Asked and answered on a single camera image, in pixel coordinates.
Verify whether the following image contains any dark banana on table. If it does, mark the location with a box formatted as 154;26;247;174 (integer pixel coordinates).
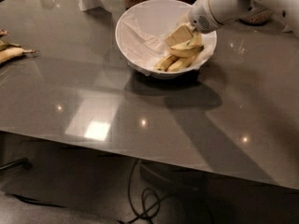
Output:
0;39;20;51

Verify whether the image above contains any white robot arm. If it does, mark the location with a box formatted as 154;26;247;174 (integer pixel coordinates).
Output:
176;0;299;37

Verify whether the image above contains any lower left banana in bowl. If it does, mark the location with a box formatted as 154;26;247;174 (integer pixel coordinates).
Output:
153;54;178;71

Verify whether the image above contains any yellow banana on table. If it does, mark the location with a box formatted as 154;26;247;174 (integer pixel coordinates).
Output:
0;48;36;63

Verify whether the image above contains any banana tip at left edge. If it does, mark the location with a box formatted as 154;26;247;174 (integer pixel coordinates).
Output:
0;29;8;37

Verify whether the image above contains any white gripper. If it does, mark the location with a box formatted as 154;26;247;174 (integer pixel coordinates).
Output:
164;0;249;47

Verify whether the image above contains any white paper bowl liner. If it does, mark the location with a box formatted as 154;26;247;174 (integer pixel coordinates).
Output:
115;14;217;79

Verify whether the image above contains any white bowl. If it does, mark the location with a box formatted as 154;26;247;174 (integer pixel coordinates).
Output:
114;0;218;80

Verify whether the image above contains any black cable on floor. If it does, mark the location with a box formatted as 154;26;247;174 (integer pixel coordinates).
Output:
116;159;216;224

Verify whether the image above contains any upright yellow banana in bowl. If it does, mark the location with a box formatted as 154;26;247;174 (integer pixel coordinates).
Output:
166;32;203;72

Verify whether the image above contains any yellow banana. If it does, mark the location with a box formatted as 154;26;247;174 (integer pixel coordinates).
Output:
166;32;203;72
0;48;36;63
168;43;204;58

